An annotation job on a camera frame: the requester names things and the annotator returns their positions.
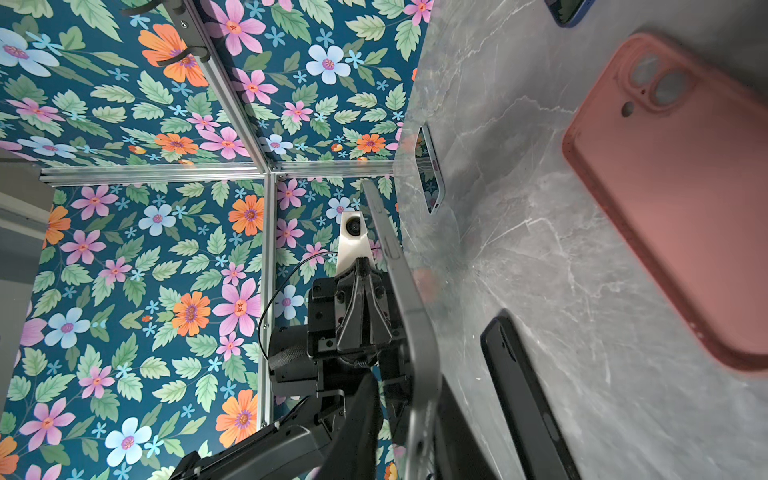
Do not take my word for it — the aluminium frame post left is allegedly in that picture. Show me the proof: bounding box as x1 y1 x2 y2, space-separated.
40 163 266 187

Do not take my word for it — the black smartphone face up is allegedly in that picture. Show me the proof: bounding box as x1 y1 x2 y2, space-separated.
361 179 442 479

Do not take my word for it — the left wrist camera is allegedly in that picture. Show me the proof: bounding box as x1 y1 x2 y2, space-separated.
335 211 373 277

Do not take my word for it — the purple edged smartphone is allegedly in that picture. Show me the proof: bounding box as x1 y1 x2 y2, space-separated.
415 124 446 214

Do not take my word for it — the blue edged smartphone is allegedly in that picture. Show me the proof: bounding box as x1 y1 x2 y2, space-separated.
544 0 595 28

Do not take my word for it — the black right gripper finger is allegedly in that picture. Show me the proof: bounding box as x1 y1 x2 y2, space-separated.
316 372 383 480

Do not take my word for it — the black phone case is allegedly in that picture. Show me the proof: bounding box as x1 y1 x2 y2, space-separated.
480 309 581 480

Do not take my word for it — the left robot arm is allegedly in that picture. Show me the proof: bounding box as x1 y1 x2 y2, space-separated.
172 258 412 479

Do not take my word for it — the pink phone case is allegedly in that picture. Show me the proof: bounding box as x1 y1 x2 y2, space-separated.
562 32 767 375

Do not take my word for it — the metal hook rail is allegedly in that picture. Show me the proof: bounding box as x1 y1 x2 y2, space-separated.
120 0 211 67

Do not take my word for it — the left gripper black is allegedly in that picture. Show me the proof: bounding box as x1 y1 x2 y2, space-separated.
267 259 412 414

